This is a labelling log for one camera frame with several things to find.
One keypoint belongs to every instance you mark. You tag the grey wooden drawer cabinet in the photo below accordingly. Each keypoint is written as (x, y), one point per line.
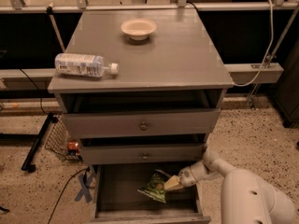
(175, 68)

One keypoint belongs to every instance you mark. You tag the grey top drawer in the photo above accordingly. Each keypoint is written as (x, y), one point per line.
(153, 123)

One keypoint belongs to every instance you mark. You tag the white paper bowl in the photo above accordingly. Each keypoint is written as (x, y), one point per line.
(138, 29)

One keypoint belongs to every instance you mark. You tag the wooden stick black tip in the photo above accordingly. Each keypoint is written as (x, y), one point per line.
(49, 11)

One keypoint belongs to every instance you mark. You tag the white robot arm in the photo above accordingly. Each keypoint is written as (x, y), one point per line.
(246, 198)

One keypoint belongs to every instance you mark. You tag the grey middle drawer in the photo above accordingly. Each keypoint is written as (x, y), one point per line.
(142, 153)

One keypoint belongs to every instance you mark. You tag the clear plastic water bottle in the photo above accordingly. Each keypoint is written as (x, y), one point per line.
(84, 65)

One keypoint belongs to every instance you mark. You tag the green jalapeno chip bag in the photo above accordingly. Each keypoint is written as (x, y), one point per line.
(155, 187)

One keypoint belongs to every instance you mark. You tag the black metal bar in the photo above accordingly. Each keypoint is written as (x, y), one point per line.
(27, 165)

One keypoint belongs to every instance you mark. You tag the wire mesh basket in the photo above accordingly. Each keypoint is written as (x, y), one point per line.
(57, 139)

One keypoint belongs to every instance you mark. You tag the orange soda can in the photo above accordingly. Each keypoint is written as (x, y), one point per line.
(72, 146)

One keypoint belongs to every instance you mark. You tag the grey open bottom drawer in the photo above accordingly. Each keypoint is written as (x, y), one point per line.
(118, 201)

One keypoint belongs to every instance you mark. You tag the blue tape cross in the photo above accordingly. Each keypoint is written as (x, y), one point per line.
(85, 182)

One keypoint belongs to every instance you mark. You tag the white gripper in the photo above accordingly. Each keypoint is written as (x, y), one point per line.
(187, 176)

